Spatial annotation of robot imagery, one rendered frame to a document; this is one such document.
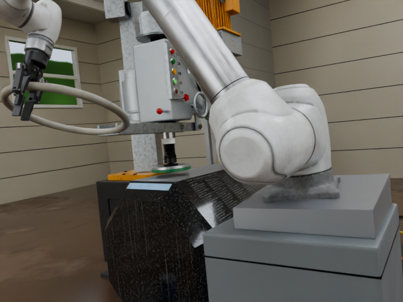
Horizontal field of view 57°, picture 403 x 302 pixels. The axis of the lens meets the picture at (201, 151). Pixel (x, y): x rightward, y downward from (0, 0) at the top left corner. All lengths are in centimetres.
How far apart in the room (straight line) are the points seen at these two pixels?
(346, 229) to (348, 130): 601
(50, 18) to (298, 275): 115
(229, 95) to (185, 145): 748
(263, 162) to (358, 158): 618
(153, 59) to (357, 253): 149
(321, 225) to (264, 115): 29
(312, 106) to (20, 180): 776
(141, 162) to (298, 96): 207
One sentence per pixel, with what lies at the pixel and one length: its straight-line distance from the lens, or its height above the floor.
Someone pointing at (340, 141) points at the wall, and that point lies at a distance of 686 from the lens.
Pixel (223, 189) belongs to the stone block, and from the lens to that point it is 196.
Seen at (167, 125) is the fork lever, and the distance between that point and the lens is 195.
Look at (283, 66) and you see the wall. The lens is 718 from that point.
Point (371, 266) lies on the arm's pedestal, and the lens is 81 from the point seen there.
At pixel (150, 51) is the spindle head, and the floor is 149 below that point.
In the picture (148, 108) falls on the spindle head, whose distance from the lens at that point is 200.
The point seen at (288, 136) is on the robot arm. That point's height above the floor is 102.
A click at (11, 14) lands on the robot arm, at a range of 141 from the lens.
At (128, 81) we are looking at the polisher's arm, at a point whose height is 146.
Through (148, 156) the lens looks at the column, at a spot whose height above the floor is 90.
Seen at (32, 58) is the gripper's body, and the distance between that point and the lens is 141.
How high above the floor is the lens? 105
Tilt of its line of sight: 3 degrees down
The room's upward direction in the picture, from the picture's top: 5 degrees counter-clockwise
